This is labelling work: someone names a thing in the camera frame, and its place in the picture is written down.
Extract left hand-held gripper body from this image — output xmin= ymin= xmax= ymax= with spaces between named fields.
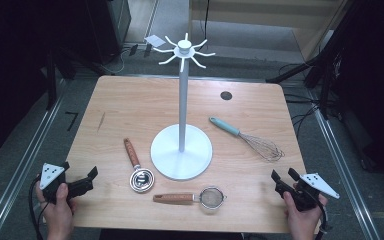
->
xmin=39 ymin=161 xmax=81 ymax=205

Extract wooden handled steel scoop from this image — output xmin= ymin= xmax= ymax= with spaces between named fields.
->
xmin=123 ymin=137 xmax=156 ymax=194

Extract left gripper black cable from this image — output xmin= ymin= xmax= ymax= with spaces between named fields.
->
xmin=28 ymin=176 xmax=49 ymax=240

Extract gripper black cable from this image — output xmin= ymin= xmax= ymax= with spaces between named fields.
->
xmin=28 ymin=176 xmax=49 ymax=240
xmin=314 ymin=196 xmax=332 ymax=240

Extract black metal stand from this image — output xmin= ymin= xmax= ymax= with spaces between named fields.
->
xmin=44 ymin=49 xmax=78 ymax=112

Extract metal floor rail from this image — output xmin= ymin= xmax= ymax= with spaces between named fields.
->
xmin=308 ymin=91 xmax=383 ymax=240
xmin=0 ymin=94 xmax=66 ymax=240

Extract person's right hand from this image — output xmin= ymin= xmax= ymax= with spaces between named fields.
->
xmin=282 ymin=192 xmax=329 ymax=240

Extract wooden handled mesh strainer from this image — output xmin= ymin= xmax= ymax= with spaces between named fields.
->
xmin=152 ymin=185 xmax=228 ymax=211

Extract black tripod legs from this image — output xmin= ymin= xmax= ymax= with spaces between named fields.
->
xmin=265 ymin=0 xmax=368 ymax=85

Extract white utensil rack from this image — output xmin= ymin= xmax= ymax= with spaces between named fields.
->
xmin=150 ymin=32 xmax=217 ymax=181

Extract teal handled wire whisk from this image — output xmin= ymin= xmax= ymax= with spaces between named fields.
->
xmin=208 ymin=116 xmax=286 ymax=163

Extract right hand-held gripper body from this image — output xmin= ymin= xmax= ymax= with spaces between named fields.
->
xmin=274 ymin=172 xmax=341 ymax=213

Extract white paper sheet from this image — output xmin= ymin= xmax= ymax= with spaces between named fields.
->
xmin=143 ymin=34 xmax=167 ymax=48

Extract black floor cables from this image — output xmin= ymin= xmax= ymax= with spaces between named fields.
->
xmin=279 ymin=63 xmax=329 ymax=138

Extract black cabinet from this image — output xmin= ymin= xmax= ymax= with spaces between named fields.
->
xmin=85 ymin=0 xmax=133 ymax=66

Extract black hanging cable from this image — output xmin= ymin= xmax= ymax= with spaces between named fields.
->
xmin=203 ymin=0 xmax=212 ymax=51

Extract person's left hand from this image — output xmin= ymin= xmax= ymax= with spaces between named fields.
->
xmin=34 ymin=182 xmax=78 ymax=236

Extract white floor cable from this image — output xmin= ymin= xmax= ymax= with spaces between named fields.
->
xmin=99 ymin=49 xmax=129 ymax=76

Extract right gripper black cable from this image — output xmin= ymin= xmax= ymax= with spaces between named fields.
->
xmin=314 ymin=196 xmax=332 ymax=240

